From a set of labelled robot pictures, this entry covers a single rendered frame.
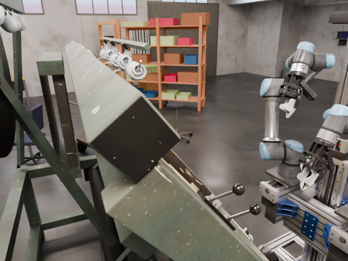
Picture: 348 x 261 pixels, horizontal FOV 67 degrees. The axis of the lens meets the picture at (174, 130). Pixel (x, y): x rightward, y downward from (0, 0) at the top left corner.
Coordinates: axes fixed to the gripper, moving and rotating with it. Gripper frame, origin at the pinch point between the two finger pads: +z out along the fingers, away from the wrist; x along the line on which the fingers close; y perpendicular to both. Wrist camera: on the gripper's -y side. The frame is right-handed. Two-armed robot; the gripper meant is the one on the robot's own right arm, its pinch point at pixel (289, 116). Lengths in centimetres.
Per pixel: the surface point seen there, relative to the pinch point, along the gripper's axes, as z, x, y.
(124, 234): 45, 69, 62
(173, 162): 39, -22, 44
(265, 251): 74, -24, -23
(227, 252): 43, 69, 41
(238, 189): 34, 45, 32
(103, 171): 39, 46, 71
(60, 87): 17, -63, 126
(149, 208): 36, 78, 59
